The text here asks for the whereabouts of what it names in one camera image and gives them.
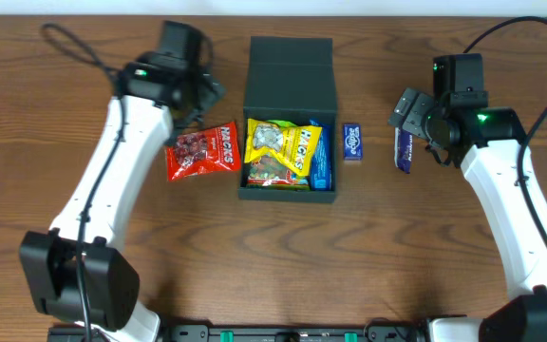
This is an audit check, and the yellow Hacks candy bag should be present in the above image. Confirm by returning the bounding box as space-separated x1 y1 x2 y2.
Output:
244 119 322 177

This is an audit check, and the Haribo worms candy bag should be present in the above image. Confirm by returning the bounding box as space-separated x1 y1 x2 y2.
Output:
246 120 309 190

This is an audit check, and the blue cookie pack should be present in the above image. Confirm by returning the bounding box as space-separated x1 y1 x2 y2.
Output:
310 119 331 191

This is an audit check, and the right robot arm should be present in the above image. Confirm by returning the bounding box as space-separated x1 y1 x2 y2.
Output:
388 53 547 341

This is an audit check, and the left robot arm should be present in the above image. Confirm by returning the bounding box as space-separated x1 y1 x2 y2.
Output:
19 21 224 341

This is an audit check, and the dark purple chocolate bar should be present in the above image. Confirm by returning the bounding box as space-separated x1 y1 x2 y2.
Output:
394 128 413 174

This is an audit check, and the red Hacks candy bag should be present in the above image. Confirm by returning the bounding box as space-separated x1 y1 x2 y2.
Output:
166 122 242 181

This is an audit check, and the dark green open box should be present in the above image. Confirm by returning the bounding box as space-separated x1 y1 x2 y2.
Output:
238 36 338 203

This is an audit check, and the blue Eclipse mint tin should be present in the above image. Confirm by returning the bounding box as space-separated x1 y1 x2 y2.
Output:
343 123 363 161

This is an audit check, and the left black cable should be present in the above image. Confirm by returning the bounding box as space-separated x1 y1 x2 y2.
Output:
40 22 127 342

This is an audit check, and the black mounting rail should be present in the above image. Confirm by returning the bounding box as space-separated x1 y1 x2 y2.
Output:
47 322 431 342

